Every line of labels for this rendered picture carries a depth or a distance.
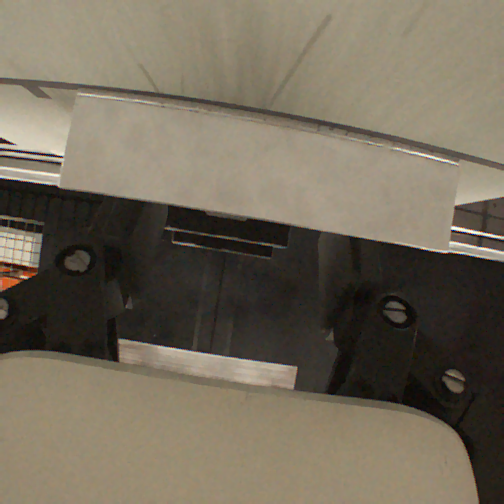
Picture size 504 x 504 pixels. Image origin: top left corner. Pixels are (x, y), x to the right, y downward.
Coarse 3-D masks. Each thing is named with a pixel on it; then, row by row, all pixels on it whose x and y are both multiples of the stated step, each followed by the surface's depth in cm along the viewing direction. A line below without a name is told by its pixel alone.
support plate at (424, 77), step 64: (0, 0) 4; (64, 0) 4; (128, 0) 4; (192, 0) 4; (256, 0) 4; (320, 0) 4; (384, 0) 4; (448, 0) 3; (0, 64) 7; (64, 64) 7; (128, 64) 6; (192, 64) 6; (256, 64) 6; (320, 64) 5; (384, 64) 5; (448, 64) 5; (0, 128) 13; (64, 128) 12; (384, 128) 8; (448, 128) 7
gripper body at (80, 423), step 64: (0, 384) 6; (64, 384) 6; (128, 384) 6; (192, 384) 7; (0, 448) 5; (64, 448) 5; (128, 448) 6; (192, 448) 6; (256, 448) 6; (320, 448) 6; (384, 448) 6; (448, 448) 6
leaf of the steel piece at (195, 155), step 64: (128, 128) 8; (192, 128) 8; (256, 128) 8; (320, 128) 8; (128, 192) 8; (192, 192) 8; (256, 192) 8; (320, 192) 8; (384, 192) 8; (448, 192) 8
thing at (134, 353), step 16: (128, 352) 18; (144, 352) 18; (160, 352) 18; (176, 352) 18; (192, 352) 18; (160, 368) 18; (176, 368) 18; (192, 368) 18; (208, 368) 18; (224, 368) 18; (240, 368) 18; (256, 368) 18; (272, 368) 18; (288, 368) 18; (256, 384) 18; (272, 384) 18; (288, 384) 18
